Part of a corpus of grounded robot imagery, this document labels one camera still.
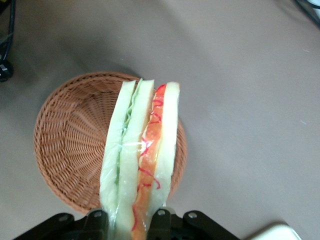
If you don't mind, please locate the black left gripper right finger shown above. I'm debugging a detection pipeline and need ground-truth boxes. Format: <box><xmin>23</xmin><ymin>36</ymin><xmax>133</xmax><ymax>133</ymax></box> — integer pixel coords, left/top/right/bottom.
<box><xmin>147</xmin><ymin>207</ymin><xmax>240</xmax><ymax>240</ymax></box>

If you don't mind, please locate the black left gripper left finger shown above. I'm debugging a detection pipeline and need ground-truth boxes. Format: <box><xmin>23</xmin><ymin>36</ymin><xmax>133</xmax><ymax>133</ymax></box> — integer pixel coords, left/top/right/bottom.
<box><xmin>12</xmin><ymin>209</ymin><xmax>111</xmax><ymax>240</ymax></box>

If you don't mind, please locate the triangle sandwich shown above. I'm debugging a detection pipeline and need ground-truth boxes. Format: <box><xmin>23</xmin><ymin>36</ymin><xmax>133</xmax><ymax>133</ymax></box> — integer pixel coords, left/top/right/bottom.
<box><xmin>99</xmin><ymin>79</ymin><xmax>181</xmax><ymax>240</ymax></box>

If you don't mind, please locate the brown round wicker basket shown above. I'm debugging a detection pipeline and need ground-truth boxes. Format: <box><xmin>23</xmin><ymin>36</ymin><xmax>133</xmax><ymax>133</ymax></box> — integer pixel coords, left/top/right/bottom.
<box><xmin>33</xmin><ymin>71</ymin><xmax>188</xmax><ymax>216</ymax></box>

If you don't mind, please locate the beige plastic tray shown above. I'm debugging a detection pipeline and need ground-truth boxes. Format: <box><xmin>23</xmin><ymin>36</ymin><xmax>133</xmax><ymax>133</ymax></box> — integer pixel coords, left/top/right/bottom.
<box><xmin>246</xmin><ymin>221</ymin><xmax>305</xmax><ymax>240</ymax></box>

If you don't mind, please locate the black cable with plug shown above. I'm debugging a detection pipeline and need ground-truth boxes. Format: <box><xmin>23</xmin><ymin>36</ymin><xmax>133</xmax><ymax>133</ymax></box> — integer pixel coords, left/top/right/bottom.
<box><xmin>0</xmin><ymin>0</ymin><xmax>17</xmax><ymax>83</ymax></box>

